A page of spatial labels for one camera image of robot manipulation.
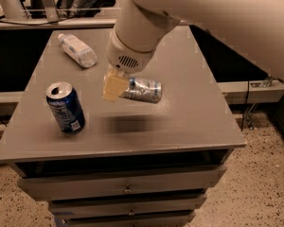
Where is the blue pepsi can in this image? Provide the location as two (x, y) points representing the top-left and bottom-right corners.
(46, 81), (85, 133)

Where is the person in dark clothes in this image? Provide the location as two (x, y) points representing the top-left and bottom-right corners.
(56, 0), (115, 18)

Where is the bottom grey drawer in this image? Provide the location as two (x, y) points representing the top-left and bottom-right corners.
(56, 210), (195, 227)

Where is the black cable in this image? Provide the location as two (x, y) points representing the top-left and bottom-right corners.
(240, 79), (254, 132)

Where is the top grey drawer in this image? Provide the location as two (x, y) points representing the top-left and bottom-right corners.
(18, 165), (226, 201)

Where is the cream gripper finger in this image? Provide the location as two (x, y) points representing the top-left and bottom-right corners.
(102, 66), (130, 102)

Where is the grey metal rail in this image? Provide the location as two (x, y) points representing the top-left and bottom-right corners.
(0, 18), (116, 31)

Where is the middle grey drawer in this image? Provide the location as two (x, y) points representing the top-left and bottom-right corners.
(49, 192), (206, 219)

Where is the grey drawer cabinet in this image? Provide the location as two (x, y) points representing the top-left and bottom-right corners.
(0, 26), (247, 227)

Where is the clear plastic water bottle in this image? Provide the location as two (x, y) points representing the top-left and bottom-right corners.
(58, 33), (98, 68)

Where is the silver redbull can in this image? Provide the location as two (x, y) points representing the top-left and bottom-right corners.
(120, 77), (162, 103)

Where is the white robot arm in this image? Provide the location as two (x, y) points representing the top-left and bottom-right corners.
(102, 0), (284, 102)

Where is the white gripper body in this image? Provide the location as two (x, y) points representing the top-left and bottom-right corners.
(106, 29), (158, 74)

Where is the grey drawer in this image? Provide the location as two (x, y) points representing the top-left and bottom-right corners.
(49, 192), (206, 219)
(56, 210), (195, 227)
(18, 165), (226, 201)

